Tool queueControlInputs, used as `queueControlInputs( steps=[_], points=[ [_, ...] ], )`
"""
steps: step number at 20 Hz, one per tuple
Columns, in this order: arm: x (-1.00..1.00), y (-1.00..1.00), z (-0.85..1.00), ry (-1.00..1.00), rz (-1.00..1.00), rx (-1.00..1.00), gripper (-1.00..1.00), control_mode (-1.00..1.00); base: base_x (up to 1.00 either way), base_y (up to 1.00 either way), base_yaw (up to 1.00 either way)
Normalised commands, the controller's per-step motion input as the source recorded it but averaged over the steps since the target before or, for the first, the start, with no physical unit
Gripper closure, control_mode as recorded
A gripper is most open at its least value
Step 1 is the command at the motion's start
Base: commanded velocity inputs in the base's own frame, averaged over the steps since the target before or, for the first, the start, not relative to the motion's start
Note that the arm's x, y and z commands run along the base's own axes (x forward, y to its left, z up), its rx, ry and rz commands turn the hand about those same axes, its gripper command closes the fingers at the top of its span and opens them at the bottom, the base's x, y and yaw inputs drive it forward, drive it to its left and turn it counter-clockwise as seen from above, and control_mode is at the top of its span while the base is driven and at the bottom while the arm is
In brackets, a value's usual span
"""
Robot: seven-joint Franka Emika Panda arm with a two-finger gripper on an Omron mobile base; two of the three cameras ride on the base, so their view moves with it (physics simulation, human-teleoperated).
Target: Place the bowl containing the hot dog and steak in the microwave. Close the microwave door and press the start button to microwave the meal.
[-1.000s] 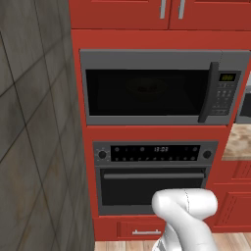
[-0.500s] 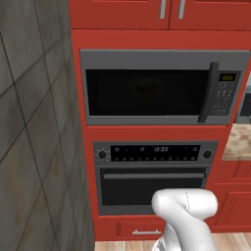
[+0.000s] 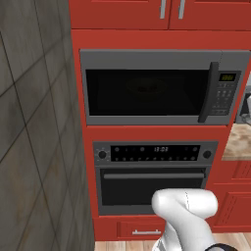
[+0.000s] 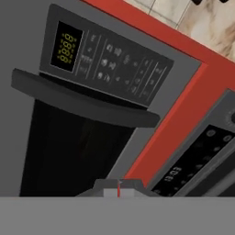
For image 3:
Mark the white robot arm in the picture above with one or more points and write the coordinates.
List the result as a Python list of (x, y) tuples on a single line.
[(186, 212)]

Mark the microwave door with dark window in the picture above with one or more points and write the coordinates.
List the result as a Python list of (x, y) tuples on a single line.
[(147, 60)]

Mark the oven door with dark window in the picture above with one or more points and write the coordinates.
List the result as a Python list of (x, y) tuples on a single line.
[(130, 196)]

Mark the red cupboard door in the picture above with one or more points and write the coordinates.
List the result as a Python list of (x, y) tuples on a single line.
[(114, 13), (219, 13)]

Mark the grey microwave oven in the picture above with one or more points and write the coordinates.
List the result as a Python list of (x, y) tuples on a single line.
[(234, 59)]

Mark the red tall oven cabinet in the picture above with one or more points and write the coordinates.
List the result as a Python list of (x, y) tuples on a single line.
[(153, 133)]

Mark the black oven knob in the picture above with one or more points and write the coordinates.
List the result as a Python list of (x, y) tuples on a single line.
[(102, 154), (207, 154)]

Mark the grey built-in oven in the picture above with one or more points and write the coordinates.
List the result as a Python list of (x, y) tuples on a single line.
[(157, 163)]

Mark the red drawer front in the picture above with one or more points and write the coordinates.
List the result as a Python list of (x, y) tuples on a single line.
[(125, 228)]

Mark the red base cupboard run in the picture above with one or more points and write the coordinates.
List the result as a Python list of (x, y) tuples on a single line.
[(237, 202)]

